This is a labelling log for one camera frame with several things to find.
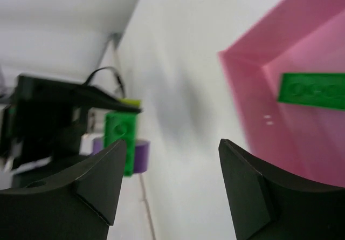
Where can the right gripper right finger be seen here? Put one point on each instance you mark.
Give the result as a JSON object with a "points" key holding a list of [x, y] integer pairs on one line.
{"points": [[267, 202]]}

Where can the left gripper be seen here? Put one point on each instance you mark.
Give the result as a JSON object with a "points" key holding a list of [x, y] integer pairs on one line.
{"points": [[47, 118]]}

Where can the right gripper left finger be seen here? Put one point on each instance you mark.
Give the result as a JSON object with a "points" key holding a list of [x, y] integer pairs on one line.
{"points": [[78, 202]]}

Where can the yellow-green lego plate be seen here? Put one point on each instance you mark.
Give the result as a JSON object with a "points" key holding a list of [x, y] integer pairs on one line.
{"points": [[134, 102]]}

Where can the purple lego brick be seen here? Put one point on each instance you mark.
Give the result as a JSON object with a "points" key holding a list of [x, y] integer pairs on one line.
{"points": [[141, 154]]}

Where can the pink large container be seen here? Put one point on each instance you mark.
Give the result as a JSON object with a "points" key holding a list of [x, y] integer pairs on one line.
{"points": [[295, 36]]}

